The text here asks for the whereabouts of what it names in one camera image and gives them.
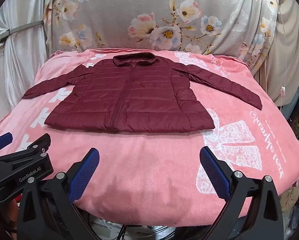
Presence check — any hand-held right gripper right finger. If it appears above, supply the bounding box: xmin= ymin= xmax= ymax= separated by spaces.
xmin=199 ymin=146 xmax=284 ymax=240

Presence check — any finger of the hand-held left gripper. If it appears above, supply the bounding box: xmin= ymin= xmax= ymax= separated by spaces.
xmin=0 ymin=132 xmax=13 ymax=155
xmin=8 ymin=133 xmax=51 ymax=160

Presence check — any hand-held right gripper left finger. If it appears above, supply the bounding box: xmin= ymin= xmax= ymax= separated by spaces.
xmin=16 ymin=147 xmax=100 ymax=240

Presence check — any maroon puffer jacket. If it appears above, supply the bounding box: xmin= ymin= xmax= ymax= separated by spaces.
xmin=21 ymin=52 xmax=263 ymax=133

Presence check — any pink printed blanket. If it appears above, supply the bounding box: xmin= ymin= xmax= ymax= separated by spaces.
xmin=0 ymin=47 xmax=299 ymax=227

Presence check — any white satin curtain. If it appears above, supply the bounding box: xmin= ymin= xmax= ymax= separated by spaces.
xmin=0 ymin=0 xmax=52 ymax=130

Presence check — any grey curtain tieback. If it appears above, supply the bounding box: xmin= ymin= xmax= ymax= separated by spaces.
xmin=0 ymin=21 xmax=45 ymax=50

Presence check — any grey floral sheet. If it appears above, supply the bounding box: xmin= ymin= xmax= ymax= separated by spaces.
xmin=43 ymin=0 xmax=299 ymax=108

